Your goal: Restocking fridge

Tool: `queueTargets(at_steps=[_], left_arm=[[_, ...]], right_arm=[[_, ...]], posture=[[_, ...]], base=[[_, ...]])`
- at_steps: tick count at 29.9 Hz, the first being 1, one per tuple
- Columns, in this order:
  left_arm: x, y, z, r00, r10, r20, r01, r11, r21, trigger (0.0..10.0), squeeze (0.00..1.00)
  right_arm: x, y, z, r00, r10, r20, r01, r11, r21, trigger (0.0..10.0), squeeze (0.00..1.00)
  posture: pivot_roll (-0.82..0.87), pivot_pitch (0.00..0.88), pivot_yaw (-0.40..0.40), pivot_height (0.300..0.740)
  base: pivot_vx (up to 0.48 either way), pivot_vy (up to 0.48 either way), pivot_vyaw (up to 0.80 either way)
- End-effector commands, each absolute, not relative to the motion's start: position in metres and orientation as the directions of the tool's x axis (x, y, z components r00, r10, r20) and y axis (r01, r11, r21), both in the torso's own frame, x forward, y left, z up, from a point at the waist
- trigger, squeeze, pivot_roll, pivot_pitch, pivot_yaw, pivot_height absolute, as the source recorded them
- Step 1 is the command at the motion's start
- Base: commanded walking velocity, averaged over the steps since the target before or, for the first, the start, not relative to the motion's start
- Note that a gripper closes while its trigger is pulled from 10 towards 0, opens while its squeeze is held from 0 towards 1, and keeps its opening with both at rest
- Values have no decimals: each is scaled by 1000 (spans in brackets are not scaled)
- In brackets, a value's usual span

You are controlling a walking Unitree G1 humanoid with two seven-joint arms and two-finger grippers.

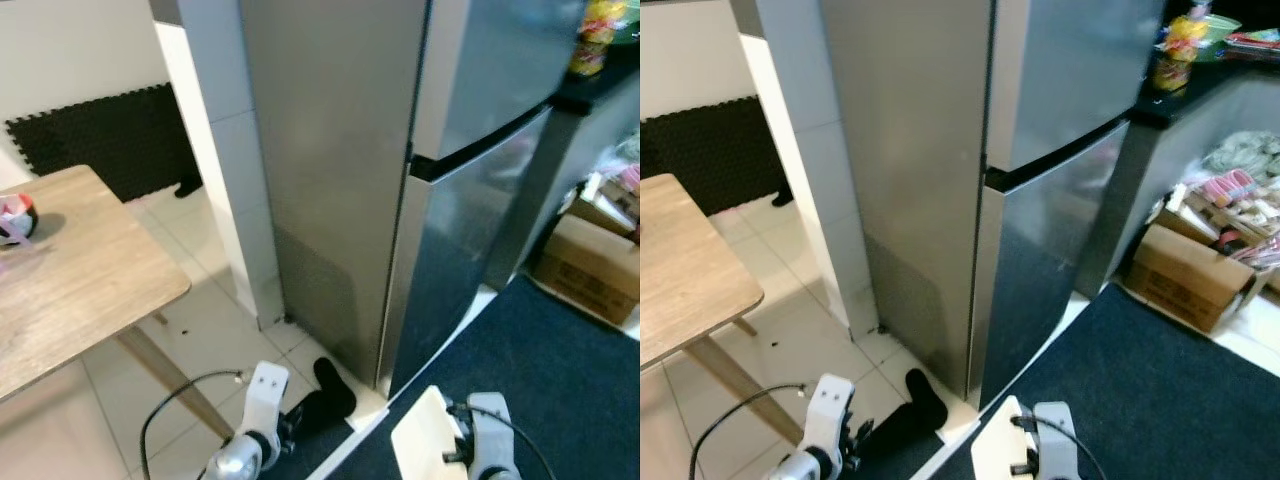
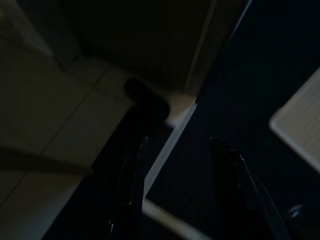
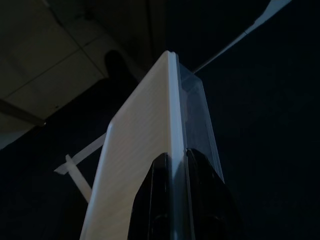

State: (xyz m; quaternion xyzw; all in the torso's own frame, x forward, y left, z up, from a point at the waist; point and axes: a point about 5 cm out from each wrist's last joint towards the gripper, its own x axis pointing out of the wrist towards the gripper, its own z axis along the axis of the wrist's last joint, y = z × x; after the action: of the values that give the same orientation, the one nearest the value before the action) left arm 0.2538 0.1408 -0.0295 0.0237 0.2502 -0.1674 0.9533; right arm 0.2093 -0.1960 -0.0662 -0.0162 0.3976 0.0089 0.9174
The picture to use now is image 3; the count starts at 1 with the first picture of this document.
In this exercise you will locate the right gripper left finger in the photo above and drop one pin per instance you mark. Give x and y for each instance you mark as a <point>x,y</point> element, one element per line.
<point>152,200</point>

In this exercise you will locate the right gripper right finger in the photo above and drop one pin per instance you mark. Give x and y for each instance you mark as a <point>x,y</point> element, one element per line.
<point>212,205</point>

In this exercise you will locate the white lidded food container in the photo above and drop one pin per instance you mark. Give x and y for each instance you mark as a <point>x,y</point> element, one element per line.
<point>140,125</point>

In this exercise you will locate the white floor tape strip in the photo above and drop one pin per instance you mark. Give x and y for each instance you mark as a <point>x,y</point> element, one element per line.
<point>235,42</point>
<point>80,182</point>
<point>82,155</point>

